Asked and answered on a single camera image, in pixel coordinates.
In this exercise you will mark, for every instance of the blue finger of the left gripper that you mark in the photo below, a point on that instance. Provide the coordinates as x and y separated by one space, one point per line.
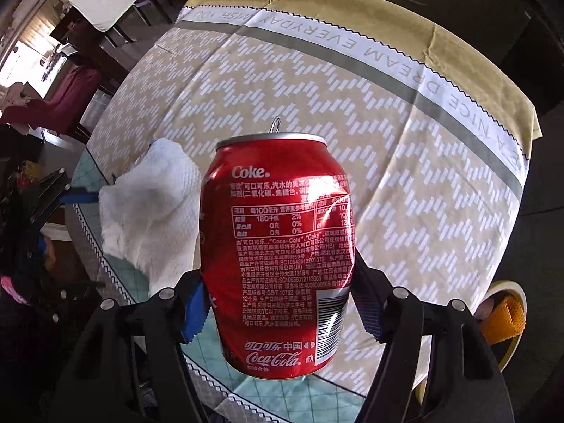
78 195

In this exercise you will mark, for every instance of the red cola can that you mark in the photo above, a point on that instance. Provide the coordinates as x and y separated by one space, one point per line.
277 252

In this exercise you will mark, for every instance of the white paper towel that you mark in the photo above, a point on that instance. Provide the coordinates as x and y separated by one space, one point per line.
150 216

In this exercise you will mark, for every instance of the patterned tablecloth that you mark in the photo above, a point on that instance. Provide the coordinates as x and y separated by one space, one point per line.
436 143

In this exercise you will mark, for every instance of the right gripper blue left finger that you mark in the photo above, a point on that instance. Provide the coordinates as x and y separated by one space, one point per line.
196 311

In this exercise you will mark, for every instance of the yellow rimmed trash bin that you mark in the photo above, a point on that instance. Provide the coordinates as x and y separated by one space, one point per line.
503 351

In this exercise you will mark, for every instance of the orange foam net sleeve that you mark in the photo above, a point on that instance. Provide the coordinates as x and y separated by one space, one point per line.
506 321

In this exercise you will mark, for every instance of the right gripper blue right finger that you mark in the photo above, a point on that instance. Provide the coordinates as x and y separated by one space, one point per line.
368 289

